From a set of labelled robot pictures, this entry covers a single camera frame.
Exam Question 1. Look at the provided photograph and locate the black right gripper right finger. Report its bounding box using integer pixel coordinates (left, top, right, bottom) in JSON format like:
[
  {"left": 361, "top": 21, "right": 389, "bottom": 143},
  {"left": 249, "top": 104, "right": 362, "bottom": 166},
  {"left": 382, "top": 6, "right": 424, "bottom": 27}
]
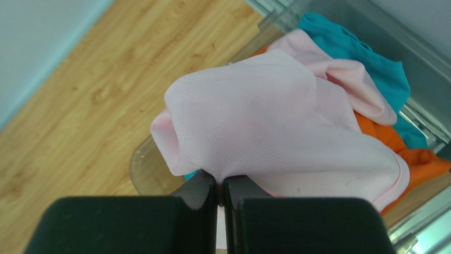
[{"left": 223, "top": 176, "right": 395, "bottom": 253}]

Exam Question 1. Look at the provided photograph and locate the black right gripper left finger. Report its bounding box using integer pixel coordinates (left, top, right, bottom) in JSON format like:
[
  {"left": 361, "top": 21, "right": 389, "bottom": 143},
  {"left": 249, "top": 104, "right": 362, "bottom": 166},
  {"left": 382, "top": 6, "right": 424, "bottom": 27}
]
[{"left": 25, "top": 170, "right": 217, "bottom": 253}]

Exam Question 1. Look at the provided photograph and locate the pink t shirt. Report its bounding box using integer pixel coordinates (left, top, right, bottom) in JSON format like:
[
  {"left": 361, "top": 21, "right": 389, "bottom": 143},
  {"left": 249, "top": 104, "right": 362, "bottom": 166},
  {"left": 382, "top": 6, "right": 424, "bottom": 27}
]
[{"left": 150, "top": 29, "right": 411, "bottom": 213}]

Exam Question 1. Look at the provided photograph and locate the clear plastic bin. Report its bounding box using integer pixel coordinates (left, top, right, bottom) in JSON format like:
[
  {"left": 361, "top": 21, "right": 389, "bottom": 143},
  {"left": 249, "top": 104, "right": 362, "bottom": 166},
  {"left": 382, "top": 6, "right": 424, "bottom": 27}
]
[{"left": 130, "top": 12, "right": 450, "bottom": 253}]

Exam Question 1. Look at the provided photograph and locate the teal t shirt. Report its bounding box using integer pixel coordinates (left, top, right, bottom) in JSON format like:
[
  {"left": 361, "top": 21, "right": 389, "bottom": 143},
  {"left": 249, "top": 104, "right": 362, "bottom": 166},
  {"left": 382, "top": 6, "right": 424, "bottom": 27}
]
[{"left": 298, "top": 12, "right": 429, "bottom": 149}]

